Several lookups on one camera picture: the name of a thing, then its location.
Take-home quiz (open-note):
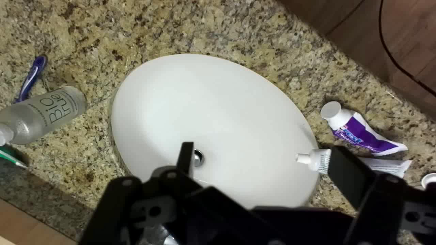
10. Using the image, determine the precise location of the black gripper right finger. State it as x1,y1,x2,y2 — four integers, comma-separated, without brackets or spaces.
328,147,375,209

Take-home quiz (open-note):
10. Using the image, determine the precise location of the white round cap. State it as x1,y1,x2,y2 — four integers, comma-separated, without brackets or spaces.
422,171,436,189

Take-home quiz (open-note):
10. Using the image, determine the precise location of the white oval sink basin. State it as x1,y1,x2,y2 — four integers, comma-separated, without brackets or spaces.
111,54,319,208

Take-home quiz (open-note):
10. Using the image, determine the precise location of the green toothbrush handle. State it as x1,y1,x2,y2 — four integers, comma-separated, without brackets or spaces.
0,148,28,168

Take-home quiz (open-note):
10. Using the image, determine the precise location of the blue toothbrush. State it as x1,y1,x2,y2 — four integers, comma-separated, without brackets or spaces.
16,54,48,102

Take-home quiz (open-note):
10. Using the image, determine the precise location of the purple white toothpaste tube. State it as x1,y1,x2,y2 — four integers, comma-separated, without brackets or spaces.
321,100,408,156

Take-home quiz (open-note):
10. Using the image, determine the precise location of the clear plastic bottle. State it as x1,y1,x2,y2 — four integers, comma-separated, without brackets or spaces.
0,85,88,145

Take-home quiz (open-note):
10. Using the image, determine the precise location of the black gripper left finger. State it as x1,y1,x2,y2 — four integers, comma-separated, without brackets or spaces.
176,141,195,174

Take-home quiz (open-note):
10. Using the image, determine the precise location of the white small toothpaste tube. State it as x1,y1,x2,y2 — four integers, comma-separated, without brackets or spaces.
296,149,412,178

